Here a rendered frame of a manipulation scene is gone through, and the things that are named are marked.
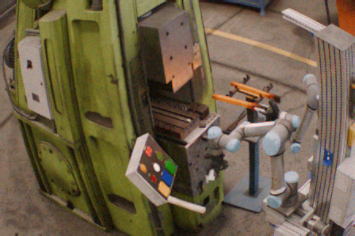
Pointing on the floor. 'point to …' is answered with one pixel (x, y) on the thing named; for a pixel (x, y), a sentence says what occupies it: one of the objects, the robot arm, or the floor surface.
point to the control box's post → (156, 218)
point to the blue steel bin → (253, 4)
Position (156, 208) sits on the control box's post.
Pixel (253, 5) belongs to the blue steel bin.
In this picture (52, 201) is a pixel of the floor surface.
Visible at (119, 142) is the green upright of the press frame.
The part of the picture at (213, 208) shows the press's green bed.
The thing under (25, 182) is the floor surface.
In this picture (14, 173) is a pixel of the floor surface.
